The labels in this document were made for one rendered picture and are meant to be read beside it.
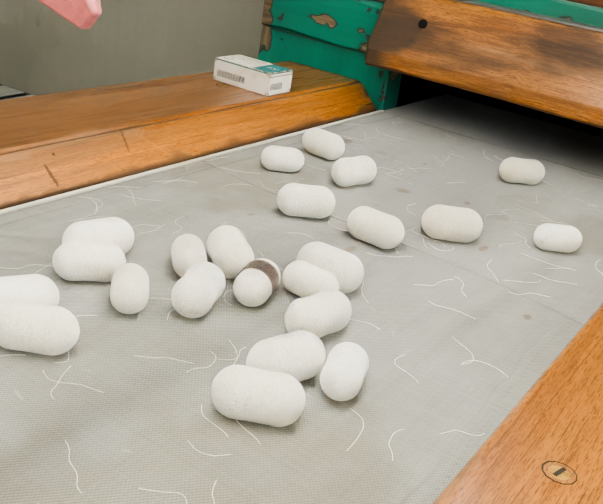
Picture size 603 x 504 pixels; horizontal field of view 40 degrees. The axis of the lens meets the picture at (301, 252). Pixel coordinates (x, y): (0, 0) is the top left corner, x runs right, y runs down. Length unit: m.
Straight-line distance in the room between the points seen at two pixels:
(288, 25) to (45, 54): 1.48
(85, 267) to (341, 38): 0.50
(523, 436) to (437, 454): 0.04
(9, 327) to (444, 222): 0.28
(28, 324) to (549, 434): 0.20
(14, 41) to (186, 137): 1.79
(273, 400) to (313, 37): 0.60
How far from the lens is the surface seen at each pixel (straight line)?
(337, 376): 0.33
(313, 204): 0.51
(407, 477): 0.31
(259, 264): 0.40
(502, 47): 0.72
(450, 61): 0.73
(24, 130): 0.55
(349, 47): 0.84
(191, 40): 1.98
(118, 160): 0.55
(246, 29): 1.90
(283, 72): 0.72
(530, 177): 0.67
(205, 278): 0.38
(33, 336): 0.34
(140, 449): 0.31
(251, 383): 0.31
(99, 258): 0.40
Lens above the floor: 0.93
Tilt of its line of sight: 24 degrees down
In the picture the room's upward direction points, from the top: 9 degrees clockwise
